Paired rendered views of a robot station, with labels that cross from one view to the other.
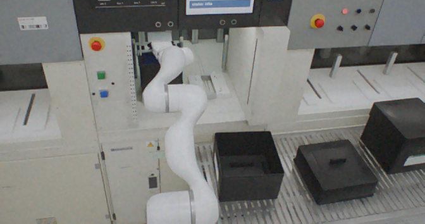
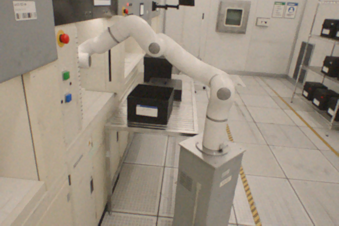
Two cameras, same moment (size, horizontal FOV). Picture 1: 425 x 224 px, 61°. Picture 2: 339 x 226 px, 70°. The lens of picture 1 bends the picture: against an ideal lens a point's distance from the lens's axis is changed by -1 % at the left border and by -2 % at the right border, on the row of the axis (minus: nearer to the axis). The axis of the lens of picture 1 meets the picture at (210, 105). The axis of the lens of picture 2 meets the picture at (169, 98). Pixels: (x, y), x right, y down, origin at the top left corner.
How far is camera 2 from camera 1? 1.55 m
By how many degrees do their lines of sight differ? 65
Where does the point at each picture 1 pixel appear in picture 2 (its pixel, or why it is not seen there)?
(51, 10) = not seen: outside the picture
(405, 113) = not seen: hidden behind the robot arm
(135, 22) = (77, 11)
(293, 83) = not seen: hidden behind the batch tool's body
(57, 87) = (42, 103)
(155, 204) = (227, 81)
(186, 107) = (171, 43)
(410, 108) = not seen: hidden behind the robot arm
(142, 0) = not seen: outside the picture
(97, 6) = not seen: outside the picture
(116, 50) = (70, 44)
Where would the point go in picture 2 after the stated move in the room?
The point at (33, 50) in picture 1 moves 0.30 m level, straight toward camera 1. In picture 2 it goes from (26, 52) to (128, 54)
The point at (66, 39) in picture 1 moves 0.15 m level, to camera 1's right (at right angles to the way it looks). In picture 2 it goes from (48, 33) to (76, 29)
